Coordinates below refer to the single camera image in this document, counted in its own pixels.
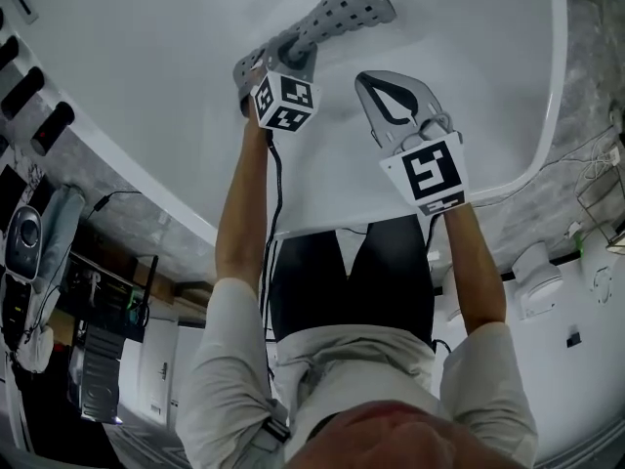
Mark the metal overflow plate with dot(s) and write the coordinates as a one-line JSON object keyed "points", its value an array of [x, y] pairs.
{"points": [[25, 7]]}

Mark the black computer tower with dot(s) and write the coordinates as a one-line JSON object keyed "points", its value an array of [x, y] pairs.
{"points": [[100, 374]]}

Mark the white bathtub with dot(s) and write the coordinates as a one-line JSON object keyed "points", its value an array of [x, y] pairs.
{"points": [[146, 66]]}

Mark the grey round speaker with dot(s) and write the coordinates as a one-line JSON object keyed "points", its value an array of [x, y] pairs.
{"points": [[24, 242]]}

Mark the small black bracket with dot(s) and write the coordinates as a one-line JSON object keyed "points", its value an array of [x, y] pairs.
{"points": [[573, 339]]}

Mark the person's white shirt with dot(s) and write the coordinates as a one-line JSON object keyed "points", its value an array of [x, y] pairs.
{"points": [[351, 374]]}

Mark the person's black trousers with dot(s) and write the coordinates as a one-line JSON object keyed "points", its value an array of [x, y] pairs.
{"points": [[351, 281]]}

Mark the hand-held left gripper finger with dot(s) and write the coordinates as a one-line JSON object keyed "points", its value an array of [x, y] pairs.
{"points": [[276, 59], [307, 69]]}

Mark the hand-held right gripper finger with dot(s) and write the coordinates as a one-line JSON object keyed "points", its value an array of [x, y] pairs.
{"points": [[422, 100], [381, 127]]}

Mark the black faucet knob red dot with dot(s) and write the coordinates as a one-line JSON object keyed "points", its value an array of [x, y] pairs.
{"points": [[52, 127]]}

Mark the person's left forearm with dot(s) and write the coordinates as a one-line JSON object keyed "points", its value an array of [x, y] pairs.
{"points": [[241, 223]]}

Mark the black router with antennae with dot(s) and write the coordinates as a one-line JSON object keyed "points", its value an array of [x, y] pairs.
{"points": [[146, 301]]}

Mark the green white bottle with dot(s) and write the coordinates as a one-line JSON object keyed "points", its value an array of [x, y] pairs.
{"points": [[577, 237]]}

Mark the white door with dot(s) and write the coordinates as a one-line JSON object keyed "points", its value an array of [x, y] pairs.
{"points": [[158, 369]]}

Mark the white power strip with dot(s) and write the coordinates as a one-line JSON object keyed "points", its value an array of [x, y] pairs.
{"points": [[612, 154]]}

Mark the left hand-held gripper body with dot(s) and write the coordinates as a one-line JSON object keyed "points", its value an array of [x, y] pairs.
{"points": [[288, 103]]}

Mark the light blue cloth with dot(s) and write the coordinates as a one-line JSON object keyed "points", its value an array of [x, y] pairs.
{"points": [[58, 242]]}

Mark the person's face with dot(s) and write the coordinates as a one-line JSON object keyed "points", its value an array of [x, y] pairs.
{"points": [[400, 438]]}

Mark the person's right forearm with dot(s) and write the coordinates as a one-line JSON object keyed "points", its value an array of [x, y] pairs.
{"points": [[476, 271]]}

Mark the grey perforated bath mat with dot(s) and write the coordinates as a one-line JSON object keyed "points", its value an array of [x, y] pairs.
{"points": [[351, 8]]}

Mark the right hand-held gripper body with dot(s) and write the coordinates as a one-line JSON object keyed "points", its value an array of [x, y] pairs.
{"points": [[432, 174]]}

